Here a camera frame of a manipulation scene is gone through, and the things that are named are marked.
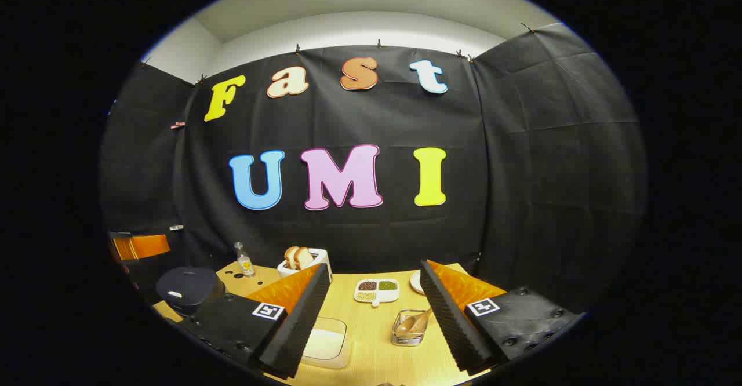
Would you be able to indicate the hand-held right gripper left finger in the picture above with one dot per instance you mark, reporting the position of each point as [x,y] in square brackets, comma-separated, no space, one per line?
[290,334]

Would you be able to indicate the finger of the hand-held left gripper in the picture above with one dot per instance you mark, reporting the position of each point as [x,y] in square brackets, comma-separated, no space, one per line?
[139,247]

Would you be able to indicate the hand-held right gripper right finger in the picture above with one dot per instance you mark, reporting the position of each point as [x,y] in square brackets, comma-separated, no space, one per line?
[455,331]

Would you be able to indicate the clear box of rice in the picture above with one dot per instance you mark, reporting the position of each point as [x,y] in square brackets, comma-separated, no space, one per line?
[324,345]

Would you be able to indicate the wooden spoon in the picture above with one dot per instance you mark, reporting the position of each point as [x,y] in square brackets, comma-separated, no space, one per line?
[408,322]

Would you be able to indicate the dark grey rice cooker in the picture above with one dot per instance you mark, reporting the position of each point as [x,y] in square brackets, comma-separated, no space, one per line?
[188,287]

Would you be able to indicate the white round plate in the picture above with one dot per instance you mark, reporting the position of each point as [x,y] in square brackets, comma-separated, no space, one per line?
[416,281]

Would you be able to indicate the toasted bread slice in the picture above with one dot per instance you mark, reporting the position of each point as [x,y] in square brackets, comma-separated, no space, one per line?
[290,257]
[304,257]

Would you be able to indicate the white toaster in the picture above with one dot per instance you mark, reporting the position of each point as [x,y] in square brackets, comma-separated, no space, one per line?
[320,257]

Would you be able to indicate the small glass bottle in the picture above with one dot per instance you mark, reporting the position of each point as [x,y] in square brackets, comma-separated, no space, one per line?
[245,263]

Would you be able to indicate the white divided bean dish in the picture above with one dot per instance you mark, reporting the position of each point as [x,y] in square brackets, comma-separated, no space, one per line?
[377,291]

